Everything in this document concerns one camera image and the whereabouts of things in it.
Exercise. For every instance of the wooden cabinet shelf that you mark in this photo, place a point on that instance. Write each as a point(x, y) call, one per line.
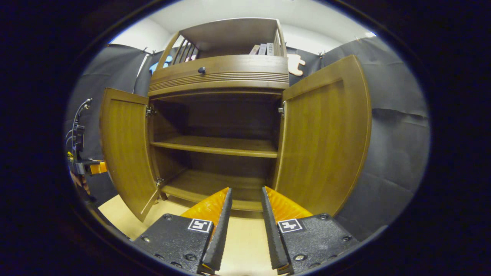
point(215, 147)

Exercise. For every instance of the pink book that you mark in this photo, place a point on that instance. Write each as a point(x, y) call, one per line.
point(254, 49)

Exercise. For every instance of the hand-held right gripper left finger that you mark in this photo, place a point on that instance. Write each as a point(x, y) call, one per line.
point(220, 230)

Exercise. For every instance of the wooden cabinet drawer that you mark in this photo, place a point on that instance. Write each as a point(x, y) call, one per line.
point(218, 73)

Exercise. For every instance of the wooden double-door shoe cabinet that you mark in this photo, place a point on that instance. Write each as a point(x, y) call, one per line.
point(218, 73)

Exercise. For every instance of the black drawer knob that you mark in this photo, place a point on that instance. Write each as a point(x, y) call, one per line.
point(201, 70)

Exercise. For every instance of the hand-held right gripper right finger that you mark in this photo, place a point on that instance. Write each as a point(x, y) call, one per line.
point(270, 230)

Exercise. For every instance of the black backdrop cloth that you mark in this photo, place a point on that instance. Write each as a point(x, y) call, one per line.
point(395, 153)

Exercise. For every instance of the metal door hinge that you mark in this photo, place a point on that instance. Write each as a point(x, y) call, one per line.
point(150, 111)
point(281, 110)
point(159, 182)

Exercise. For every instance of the grey book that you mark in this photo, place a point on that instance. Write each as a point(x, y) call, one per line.
point(262, 49)

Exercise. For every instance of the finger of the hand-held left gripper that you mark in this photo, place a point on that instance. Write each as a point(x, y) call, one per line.
point(99, 167)

